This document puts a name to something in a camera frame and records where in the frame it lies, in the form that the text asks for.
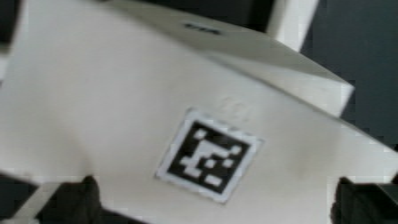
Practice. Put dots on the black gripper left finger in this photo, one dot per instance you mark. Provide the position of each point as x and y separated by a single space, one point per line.
63 204

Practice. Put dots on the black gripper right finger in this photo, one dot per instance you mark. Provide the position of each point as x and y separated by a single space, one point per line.
365 203

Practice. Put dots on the white cabinet body box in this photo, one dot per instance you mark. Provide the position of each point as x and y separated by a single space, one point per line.
275 16

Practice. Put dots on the white cabinet top block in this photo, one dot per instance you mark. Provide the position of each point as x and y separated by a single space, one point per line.
181 107

